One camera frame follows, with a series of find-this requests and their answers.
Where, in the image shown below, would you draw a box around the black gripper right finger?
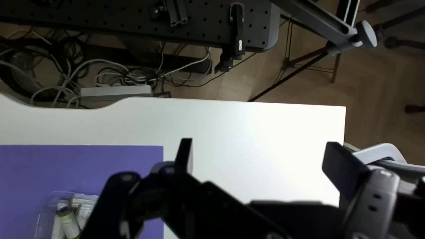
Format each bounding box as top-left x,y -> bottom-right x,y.
321,141 -> 425,239

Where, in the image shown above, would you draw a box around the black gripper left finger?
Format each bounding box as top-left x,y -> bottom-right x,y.
78,137 -> 289,239

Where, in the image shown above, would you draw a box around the clear plastic clamshell container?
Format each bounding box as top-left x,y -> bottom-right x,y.
34,190 -> 101,239

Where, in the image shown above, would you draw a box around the white floor power strip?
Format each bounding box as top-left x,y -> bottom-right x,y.
78,84 -> 154,100

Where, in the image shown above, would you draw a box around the purple rectangular mat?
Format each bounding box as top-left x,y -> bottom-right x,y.
0,145 -> 165,239

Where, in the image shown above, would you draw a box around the black tripod legs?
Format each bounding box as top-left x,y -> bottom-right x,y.
248,44 -> 342,104

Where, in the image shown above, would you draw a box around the dark chair base legs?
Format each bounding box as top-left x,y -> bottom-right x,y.
362,0 -> 425,51

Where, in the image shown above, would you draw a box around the black clamp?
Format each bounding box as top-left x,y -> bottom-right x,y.
215,2 -> 247,74

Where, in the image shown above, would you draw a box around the black perforated breadboard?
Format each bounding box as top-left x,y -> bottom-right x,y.
0,0 -> 283,52

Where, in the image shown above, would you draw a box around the white floor cable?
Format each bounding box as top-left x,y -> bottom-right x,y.
154,47 -> 215,80

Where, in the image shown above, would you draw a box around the gray floor cable bundle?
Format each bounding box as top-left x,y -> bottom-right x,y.
0,42 -> 131,109

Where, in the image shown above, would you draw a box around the gray camera mount beam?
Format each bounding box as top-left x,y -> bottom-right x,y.
269,0 -> 380,56

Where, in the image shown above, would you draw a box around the silver aluminium bracket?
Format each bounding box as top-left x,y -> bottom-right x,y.
162,0 -> 190,27

